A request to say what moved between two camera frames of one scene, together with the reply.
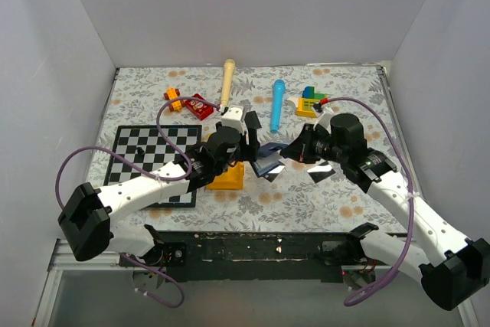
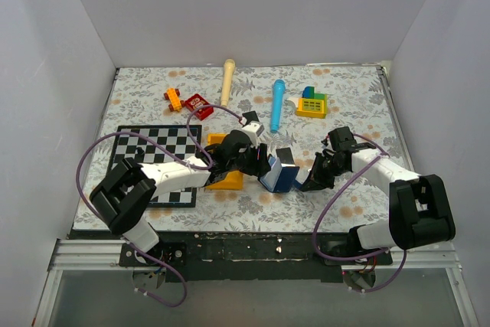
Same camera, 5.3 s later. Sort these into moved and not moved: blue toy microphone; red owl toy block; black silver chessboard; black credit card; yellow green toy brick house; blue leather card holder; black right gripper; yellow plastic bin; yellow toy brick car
Moved: blue leather card holder; black credit card; black right gripper
Not moved: yellow plastic bin; blue toy microphone; black silver chessboard; red owl toy block; yellow toy brick car; yellow green toy brick house
